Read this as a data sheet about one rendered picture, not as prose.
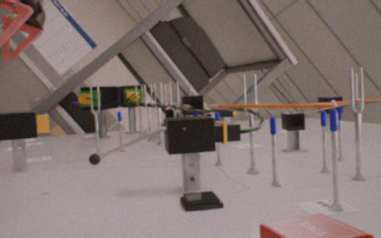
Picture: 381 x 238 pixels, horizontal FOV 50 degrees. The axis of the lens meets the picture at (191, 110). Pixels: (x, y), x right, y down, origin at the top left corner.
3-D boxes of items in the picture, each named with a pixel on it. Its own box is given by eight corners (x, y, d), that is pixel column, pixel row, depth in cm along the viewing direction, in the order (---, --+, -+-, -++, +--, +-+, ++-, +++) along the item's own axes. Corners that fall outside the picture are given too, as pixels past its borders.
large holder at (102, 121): (132, 132, 126) (130, 85, 125) (105, 139, 109) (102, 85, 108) (113, 132, 128) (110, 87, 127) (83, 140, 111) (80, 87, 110)
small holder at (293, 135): (296, 145, 83) (295, 109, 83) (309, 152, 74) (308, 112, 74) (273, 146, 83) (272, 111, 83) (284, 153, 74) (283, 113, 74)
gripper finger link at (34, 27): (28, 69, 74) (47, 22, 75) (21, 61, 67) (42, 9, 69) (-10, 55, 73) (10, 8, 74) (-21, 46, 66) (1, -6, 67)
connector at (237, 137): (197, 140, 51) (197, 124, 51) (234, 138, 52) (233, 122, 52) (203, 143, 48) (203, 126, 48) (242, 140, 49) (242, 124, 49)
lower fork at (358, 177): (370, 180, 51) (367, 67, 50) (359, 182, 50) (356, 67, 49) (358, 177, 53) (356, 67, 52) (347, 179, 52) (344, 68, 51)
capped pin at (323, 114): (332, 173, 56) (330, 111, 55) (320, 174, 56) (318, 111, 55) (329, 171, 57) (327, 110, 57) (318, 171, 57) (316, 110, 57)
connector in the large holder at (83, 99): (101, 106, 109) (101, 90, 109) (96, 106, 106) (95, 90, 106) (82, 106, 111) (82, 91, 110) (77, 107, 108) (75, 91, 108)
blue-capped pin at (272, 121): (267, 185, 51) (264, 116, 50) (278, 184, 51) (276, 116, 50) (271, 188, 49) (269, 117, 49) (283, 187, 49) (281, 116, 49)
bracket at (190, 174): (179, 187, 52) (177, 148, 51) (198, 186, 52) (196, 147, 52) (184, 197, 47) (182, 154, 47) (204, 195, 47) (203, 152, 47)
